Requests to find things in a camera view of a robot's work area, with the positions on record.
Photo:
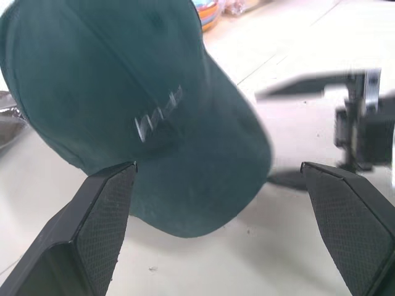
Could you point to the clear plastic bag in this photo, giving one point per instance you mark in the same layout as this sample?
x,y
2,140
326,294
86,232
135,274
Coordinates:
x,y
239,5

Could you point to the stack of colourful bowls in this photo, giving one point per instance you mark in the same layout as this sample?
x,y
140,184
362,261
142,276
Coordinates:
x,y
210,13

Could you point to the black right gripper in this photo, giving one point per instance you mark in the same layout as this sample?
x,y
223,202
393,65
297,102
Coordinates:
x,y
375,138

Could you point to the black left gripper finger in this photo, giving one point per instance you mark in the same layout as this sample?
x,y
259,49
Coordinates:
x,y
95,222

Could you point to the dark green baseball cap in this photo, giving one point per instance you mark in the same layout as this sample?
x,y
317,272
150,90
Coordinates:
x,y
123,101

